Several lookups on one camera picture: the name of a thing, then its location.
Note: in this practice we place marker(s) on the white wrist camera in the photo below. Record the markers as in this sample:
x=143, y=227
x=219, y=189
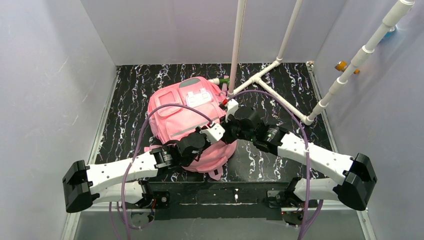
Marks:
x=213, y=133
x=230, y=106

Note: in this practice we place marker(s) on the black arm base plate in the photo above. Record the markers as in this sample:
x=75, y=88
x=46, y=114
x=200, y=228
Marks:
x=226, y=200

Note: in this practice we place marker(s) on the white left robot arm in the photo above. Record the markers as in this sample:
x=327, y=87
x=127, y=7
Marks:
x=85, y=185

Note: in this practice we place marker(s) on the green white pipe fitting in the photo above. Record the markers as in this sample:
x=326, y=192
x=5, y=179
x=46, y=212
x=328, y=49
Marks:
x=218, y=81

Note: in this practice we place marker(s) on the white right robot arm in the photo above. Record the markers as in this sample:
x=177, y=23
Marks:
x=350, y=180

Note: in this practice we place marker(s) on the pink student backpack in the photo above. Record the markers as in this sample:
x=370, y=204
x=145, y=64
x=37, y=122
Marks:
x=175, y=122

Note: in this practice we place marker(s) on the orange yellow wall knob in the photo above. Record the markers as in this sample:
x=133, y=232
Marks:
x=341, y=66

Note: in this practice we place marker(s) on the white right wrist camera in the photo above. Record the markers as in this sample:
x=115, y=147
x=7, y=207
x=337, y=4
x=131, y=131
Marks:
x=230, y=106

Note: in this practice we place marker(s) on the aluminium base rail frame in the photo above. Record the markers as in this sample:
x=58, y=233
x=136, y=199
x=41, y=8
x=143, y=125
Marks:
x=138, y=192

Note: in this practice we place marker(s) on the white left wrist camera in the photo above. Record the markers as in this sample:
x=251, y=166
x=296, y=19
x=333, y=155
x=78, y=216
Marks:
x=213, y=133

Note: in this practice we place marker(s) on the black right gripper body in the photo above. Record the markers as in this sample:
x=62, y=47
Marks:
x=228, y=122

